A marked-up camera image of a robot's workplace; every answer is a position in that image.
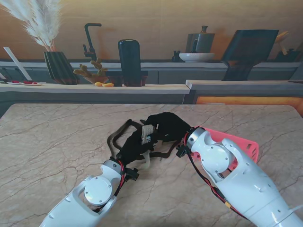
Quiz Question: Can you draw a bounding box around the dark brown woven belt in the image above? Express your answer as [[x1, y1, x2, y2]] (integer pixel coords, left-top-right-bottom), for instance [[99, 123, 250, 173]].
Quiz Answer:
[[107, 119, 183, 159]]

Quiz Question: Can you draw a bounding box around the small black holder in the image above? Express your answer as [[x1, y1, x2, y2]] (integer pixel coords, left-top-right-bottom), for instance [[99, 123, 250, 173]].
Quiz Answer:
[[172, 50, 185, 62]]

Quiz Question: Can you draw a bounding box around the red black left arm cable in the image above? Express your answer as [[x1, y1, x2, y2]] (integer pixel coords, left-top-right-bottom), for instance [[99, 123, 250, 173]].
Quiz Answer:
[[115, 159, 127, 198]]

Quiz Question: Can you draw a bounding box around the red black right arm cable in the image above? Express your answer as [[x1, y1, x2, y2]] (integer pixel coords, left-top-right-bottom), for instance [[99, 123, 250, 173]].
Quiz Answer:
[[184, 133, 248, 219]]

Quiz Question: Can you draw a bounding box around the dark angled range hood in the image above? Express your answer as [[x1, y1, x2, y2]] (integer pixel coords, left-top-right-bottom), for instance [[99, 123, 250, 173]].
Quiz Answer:
[[221, 29, 279, 81]]

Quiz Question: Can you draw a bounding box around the white leaning board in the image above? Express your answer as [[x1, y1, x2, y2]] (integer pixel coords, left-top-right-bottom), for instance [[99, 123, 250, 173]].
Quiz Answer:
[[3, 47, 33, 81]]

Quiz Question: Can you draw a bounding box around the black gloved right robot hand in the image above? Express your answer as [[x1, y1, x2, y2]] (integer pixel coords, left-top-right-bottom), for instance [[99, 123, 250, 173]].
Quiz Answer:
[[145, 112, 192, 143]]

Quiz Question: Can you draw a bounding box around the yellow kitchen utensil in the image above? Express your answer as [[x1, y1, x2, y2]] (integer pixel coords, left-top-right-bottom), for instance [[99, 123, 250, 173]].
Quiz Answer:
[[274, 30, 290, 54]]

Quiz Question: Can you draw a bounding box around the black kitchen faucet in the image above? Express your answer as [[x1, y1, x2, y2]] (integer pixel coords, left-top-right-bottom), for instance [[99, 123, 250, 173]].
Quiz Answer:
[[82, 23, 102, 61]]

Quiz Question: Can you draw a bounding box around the dark utensil holder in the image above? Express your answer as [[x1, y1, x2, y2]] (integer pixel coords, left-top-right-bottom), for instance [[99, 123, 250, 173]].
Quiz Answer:
[[276, 48, 301, 62]]

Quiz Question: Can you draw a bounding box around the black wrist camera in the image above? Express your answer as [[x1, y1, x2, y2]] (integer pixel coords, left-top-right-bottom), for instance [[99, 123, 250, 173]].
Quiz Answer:
[[125, 167, 140, 182], [175, 144, 190, 158]]

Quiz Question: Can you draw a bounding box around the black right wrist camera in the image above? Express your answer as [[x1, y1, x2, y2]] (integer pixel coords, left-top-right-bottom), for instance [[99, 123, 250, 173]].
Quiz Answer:
[[175, 144, 190, 158]]

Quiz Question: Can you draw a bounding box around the grey kitchen counter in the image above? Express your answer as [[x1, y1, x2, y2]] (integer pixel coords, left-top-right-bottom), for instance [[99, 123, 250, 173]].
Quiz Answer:
[[0, 58, 303, 112]]

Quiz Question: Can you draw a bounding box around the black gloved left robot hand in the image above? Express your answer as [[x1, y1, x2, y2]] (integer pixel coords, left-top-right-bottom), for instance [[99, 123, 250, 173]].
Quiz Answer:
[[117, 129, 159, 164]]

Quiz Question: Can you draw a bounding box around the yellow brown cactus plant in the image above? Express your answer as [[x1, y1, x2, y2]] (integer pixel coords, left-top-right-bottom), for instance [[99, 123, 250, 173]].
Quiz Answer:
[[72, 58, 109, 85]]

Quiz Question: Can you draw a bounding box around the red black arm cable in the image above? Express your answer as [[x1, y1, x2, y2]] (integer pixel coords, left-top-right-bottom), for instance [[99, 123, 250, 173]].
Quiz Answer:
[[184, 133, 248, 219], [115, 159, 127, 198]]

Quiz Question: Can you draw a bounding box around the plate with red slices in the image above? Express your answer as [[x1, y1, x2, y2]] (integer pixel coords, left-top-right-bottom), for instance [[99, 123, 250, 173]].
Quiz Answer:
[[7, 80, 43, 86]]

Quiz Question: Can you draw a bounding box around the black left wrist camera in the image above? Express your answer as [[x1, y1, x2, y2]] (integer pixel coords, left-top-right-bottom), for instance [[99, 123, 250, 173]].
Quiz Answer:
[[125, 167, 140, 182]]

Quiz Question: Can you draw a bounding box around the dark blue rounded container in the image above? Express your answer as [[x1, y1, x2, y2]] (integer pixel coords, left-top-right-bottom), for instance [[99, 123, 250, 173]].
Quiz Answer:
[[117, 39, 142, 83]]

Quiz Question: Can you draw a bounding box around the white ceramic bowl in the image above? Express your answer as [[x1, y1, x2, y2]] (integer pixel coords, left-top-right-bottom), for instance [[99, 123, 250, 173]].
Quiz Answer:
[[178, 52, 215, 63]]

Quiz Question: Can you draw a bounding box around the white pampas grass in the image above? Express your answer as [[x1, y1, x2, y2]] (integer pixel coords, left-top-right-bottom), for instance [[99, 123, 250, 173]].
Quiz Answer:
[[0, 0, 61, 52]]

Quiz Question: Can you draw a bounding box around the pink plastic storage basket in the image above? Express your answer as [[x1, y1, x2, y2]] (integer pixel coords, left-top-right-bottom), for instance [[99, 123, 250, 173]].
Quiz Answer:
[[190, 126, 259, 171]]

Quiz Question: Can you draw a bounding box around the grey lidded jar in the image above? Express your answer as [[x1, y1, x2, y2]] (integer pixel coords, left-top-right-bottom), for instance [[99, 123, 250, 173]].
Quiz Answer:
[[185, 25, 216, 54]]

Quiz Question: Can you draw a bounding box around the dark ribbed vase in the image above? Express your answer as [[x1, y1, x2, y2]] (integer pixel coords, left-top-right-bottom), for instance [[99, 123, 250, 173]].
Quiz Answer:
[[44, 51, 80, 85]]

